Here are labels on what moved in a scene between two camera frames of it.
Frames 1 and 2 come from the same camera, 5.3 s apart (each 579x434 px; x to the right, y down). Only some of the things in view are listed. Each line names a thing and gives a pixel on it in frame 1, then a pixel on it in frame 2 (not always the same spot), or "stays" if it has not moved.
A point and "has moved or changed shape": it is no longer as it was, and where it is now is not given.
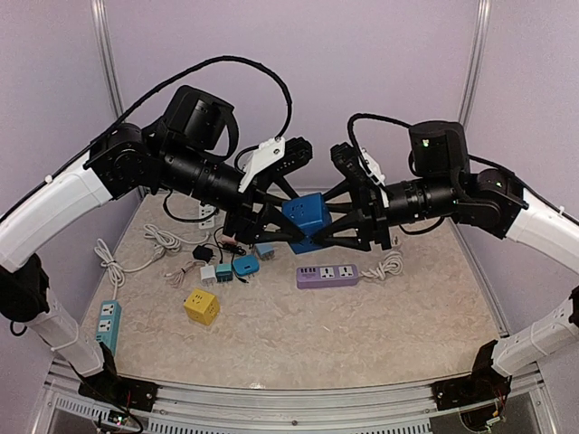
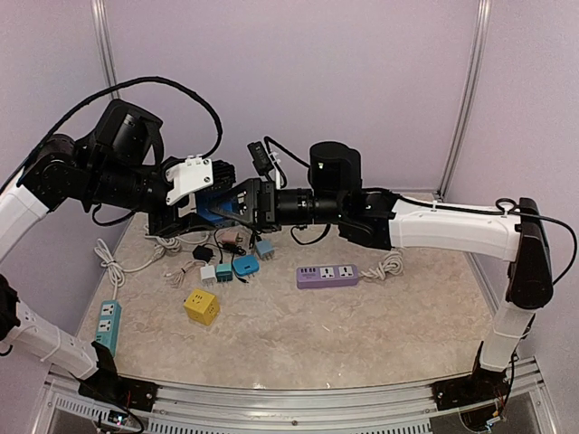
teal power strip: (109, 325) stays
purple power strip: (325, 277) stays
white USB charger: (207, 274) stays
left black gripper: (251, 222) to (172, 223)
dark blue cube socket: (311, 215) has moved or changed shape
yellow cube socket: (202, 306) stays
